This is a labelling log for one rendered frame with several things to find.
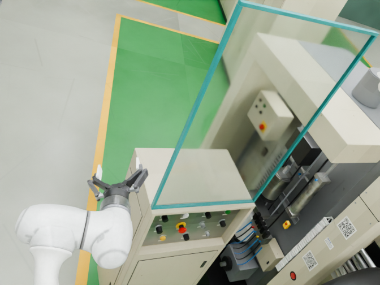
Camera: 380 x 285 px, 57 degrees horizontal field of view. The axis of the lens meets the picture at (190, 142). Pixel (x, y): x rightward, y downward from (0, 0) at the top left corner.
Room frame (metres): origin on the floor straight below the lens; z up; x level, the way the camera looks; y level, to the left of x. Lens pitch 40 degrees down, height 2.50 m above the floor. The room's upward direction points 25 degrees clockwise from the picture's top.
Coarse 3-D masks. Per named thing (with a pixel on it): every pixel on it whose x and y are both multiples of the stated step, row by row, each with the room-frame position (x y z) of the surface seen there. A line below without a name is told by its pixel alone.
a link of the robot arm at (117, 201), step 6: (108, 198) 0.62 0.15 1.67; (114, 198) 0.62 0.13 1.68; (120, 198) 0.63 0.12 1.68; (126, 198) 0.65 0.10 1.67; (102, 204) 0.61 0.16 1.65; (108, 204) 0.60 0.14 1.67; (114, 204) 0.60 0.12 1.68; (120, 204) 0.61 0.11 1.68; (126, 204) 0.63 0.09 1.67; (102, 210) 0.58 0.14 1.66
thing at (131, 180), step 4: (140, 168) 0.81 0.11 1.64; (136, 172) 0.78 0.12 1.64; (132, 176) 0.76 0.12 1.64; (136, 176) 0.77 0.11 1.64; (124, 180) 0.73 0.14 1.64; (128, 180) 0.74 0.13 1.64; (132, 180) 0.75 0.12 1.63; (120, 184) 0.71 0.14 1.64; (124, 184) 0.72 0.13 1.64; (128, 184) 0.73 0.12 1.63
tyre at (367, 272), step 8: (352, 272) 1.00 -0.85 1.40; (360, 272) 1.00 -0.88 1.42; (368, 272) 1.01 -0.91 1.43; (376, 272) 1.02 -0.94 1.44; (336, 280) 0.95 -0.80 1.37; (344, 280) 0.94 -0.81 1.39; (352, 280) 0.95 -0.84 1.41; (360, 280) 0.95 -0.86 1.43; (368, 280) 0.96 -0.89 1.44; (376, 280) 0.97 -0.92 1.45
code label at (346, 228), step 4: (344, 220) 1.14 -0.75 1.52; (348, 220) 1.13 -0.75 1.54; (336, 224) 1.15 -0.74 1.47; (340, 224) 1.14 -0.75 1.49; (344, 224) 1.13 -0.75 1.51; (348, 224) 1.12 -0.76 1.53; (352, 224) 1.11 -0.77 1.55; (340, 228) 1.13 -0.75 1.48; (344, 228) 1.12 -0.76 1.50; (348, 228) 1.11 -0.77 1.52; (352, 228) 1.10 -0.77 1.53; (344, 232) 1.11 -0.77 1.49; (348, 232) 1.10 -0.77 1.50; (352, 232) 1.09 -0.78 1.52; (344, 236) 1.10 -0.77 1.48; (348, 236) 1.09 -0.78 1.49
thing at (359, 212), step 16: (368, 192) 1.16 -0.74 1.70; (352, 208) 1.15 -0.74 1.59; (368, 208) 1.12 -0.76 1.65; (368, 224) 1.08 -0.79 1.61; (320, 240) 1.15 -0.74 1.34; (336, 240) 1.11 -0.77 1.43; (352, 240) 1.07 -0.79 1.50; (368, 240) 1.11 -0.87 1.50; (320, 256) 1.10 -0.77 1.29; (336, 256) 1.07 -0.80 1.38; (288, 272) 1.14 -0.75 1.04; (304, 272) 1.10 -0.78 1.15; (320, 272) 1.07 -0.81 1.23
